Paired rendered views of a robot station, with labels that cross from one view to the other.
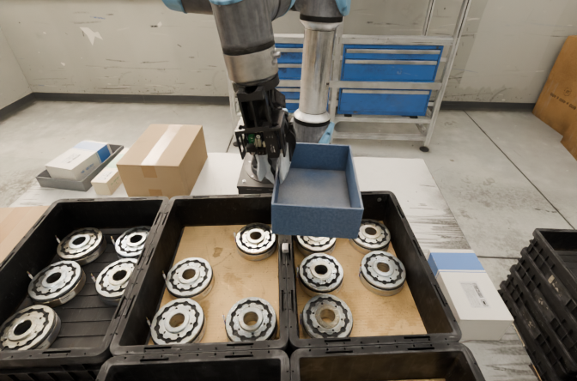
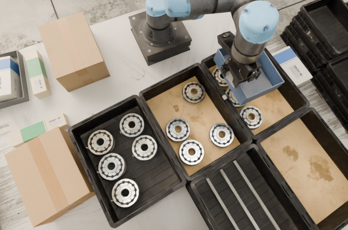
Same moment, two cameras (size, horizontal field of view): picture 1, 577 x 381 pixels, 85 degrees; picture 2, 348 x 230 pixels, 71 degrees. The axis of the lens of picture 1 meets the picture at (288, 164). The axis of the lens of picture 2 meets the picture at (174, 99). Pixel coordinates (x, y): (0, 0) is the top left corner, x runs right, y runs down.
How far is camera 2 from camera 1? 61 cm
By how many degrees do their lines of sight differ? 40
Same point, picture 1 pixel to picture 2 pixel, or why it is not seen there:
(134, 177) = (71, 79)
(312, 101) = not seen: outside the picture
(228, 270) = (190, 115)
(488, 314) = (303, 78)
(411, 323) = (280, 100)
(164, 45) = not seen: outside the picture
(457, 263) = (285, 57)
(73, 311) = (133, 173)
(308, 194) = not seen: hidden behind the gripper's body
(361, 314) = (260, 106)
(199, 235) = (158, 103)
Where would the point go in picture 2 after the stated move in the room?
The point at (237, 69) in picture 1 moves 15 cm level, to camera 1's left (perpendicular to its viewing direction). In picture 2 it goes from (249, 60) to (196, 86)
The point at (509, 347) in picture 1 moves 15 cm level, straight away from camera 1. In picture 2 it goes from (307, 86) to (315, 63)
